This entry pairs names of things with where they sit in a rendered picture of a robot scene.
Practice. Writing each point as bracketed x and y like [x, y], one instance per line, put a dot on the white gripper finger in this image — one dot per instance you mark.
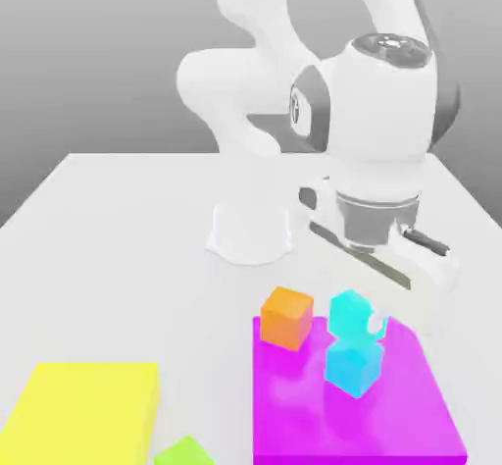
[377, 321]

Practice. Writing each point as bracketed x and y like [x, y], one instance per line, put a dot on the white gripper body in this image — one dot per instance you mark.
[425, 267]

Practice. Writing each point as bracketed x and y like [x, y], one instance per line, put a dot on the small turquoise cube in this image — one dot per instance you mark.
[347, 320]

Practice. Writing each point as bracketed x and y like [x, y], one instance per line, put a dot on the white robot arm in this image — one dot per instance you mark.
[376, 119]

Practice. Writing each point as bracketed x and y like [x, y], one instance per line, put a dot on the small sky blue cube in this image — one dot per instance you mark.
[353, 371]

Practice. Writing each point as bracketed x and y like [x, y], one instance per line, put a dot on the small orange cube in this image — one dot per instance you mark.
[284, 320]

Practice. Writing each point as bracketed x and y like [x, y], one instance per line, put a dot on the small green cube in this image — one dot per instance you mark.
[184, 453]

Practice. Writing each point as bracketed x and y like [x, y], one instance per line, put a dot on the large magenta box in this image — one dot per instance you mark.
[353, 429]

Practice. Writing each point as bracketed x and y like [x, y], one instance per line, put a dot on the large yellow box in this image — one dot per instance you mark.
[78, 406]

